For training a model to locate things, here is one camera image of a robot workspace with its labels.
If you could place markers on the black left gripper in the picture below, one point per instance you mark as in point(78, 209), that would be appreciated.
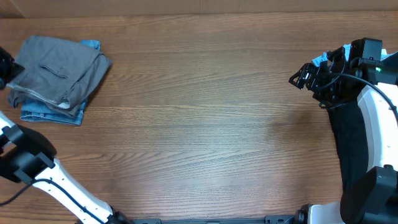
point(9, 69)

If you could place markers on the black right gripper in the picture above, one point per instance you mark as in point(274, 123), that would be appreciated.
point(319, 96)

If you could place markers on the grey shorts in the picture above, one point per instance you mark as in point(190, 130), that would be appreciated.
point(59, 71)

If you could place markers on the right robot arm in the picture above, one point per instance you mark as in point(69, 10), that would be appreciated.
point(373, 198)

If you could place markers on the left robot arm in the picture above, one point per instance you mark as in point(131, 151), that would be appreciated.
point(27, 156)

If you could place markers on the folded blue denim jeans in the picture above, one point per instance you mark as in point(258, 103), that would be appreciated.
point(53, 112)

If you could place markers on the light blue garment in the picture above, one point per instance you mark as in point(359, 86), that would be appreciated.
point(318, 60)

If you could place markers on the black garment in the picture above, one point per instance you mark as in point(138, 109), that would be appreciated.
point(348, 127)

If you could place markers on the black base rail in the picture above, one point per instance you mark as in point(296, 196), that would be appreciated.
point(211, 221)

